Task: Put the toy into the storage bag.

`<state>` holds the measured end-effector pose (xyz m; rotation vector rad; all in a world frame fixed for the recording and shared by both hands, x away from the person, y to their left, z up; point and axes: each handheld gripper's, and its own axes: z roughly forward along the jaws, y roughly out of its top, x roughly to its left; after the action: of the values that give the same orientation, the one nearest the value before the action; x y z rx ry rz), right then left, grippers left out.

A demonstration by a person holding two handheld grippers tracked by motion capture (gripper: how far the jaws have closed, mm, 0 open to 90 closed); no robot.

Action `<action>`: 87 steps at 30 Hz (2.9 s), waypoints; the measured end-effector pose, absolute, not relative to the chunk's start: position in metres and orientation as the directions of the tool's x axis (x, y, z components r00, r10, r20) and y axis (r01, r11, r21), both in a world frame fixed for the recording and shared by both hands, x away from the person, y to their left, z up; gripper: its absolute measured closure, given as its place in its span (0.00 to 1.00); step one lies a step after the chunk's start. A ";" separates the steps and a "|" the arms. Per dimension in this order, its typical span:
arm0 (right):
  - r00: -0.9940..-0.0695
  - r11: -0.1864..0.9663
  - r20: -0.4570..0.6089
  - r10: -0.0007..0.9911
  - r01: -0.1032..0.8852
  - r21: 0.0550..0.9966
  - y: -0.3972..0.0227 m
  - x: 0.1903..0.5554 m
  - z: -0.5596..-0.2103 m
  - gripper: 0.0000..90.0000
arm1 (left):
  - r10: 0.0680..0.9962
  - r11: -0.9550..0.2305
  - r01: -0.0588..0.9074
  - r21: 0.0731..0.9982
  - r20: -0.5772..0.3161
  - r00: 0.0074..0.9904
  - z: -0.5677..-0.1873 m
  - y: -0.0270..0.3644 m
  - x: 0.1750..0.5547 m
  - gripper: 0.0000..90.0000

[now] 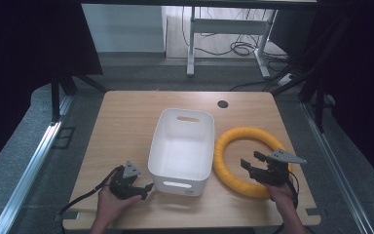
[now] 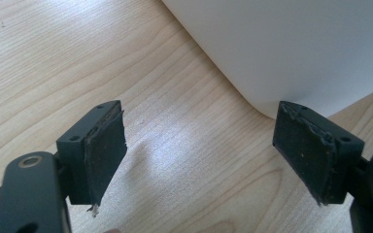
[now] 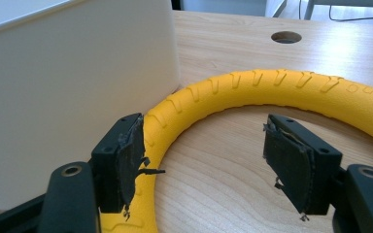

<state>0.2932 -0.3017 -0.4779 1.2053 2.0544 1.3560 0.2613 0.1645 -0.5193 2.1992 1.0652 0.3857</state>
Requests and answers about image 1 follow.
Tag yellow ring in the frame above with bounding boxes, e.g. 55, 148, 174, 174
212, 126, 294, 200

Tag black floor cables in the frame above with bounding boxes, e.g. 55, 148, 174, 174
181, 6, 293, 92

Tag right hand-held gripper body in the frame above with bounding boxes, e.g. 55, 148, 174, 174
248, 148, 308, 187

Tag white metal desk frame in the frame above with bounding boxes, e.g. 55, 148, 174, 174
186, 7, 278, 79

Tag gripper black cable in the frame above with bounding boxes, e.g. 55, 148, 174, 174
56, 165, 125, 225
274, 171, 301, 234

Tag black curtain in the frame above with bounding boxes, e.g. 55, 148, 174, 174
0, 0, 104, 178
269, 0, 374, 193

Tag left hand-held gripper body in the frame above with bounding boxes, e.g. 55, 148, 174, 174
108, 160, 144, 200

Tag black metal stand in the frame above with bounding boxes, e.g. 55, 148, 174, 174
50, 72, 108, 124
272, 13, 361, 134

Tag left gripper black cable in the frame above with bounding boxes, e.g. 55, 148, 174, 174
56, 165, 125, 225

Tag white plastic bin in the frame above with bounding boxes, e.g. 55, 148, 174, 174
147, 107, 216, 197

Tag person's right hand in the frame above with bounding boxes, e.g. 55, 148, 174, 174
265, 181, 297, 213

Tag aluminium rail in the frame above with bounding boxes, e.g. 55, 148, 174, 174
0, 95, 73, 234
300, 95, 374, 234

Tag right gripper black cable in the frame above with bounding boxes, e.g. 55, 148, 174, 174
274, 171, 301, 234

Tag person's left hand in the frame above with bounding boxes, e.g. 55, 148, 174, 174
95, 184, 143, 226

